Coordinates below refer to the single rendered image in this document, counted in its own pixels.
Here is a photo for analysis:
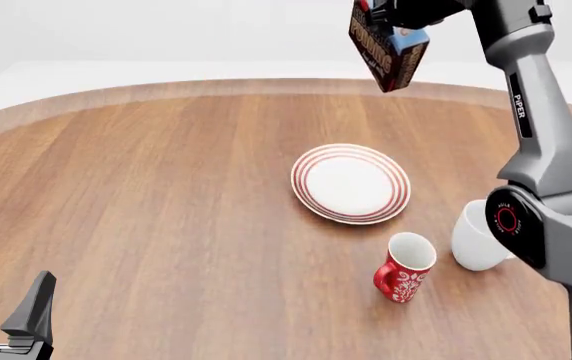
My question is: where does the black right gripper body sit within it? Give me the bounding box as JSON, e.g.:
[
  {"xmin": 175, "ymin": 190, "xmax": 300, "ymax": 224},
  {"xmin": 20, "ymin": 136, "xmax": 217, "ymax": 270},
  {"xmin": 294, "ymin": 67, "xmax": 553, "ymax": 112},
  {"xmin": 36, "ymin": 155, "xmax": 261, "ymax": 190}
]
[{"xmin": 388, "ymin": 0, "xmax": 470, "ymax": 31}]

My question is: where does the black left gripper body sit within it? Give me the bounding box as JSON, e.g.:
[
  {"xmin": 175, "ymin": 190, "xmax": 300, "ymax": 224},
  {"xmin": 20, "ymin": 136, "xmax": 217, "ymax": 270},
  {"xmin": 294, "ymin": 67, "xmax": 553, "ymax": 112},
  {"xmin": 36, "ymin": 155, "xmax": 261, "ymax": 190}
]
[{"xmin": 0, "ymin": 332, "xmax": 56, "ymax": 360}]

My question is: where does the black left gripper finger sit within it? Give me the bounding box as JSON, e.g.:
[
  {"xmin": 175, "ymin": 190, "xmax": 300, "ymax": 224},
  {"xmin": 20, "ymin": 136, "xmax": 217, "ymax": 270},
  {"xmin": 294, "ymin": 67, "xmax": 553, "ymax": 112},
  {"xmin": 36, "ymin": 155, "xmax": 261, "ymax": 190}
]
[{"xmin": 0, "ymin": 270, "xmax": 58, "ymax": 343}]

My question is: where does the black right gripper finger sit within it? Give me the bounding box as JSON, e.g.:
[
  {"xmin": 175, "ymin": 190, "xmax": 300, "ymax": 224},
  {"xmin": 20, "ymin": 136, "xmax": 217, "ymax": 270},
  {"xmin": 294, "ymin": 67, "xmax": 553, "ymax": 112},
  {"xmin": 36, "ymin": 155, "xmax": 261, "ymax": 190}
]
[{"xmin": 368, "ymin": 0, "xmax": 398, "ymax": 28}]

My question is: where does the brown chocolate pudding box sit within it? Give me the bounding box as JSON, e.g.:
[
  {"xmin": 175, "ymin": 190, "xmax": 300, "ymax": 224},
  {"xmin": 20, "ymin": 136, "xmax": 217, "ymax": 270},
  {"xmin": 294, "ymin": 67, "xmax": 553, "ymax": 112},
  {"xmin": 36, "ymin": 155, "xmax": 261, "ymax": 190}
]
[{"xmin": 347, "ymin": 0, "xmax": 432, "ymax": 94}]

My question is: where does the white plate with red rings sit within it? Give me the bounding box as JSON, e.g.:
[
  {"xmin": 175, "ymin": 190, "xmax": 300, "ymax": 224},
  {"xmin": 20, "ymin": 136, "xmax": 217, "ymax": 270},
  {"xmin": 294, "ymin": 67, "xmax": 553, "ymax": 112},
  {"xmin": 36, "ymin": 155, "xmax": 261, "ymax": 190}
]
[{"xmin": 290, "ymin": 142, "xmax": 413, "ymax": 226}]

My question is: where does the plain white mug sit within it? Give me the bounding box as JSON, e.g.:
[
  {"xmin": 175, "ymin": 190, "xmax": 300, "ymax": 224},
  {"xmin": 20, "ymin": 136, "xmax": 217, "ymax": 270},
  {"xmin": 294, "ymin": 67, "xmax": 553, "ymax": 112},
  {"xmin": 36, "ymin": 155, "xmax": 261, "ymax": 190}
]
[{"xmin": 450, "ymin": 198, "xmax": 518, "ymax": 273}]

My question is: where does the red mug with white pattern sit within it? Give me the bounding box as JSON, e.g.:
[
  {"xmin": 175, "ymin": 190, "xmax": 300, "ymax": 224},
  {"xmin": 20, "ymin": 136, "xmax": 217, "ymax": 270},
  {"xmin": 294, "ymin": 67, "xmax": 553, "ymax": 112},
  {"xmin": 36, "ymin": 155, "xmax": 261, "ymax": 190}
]
[{"xmin": 372, "ymin": 231, "xmax": 438, "ymax": 305}]

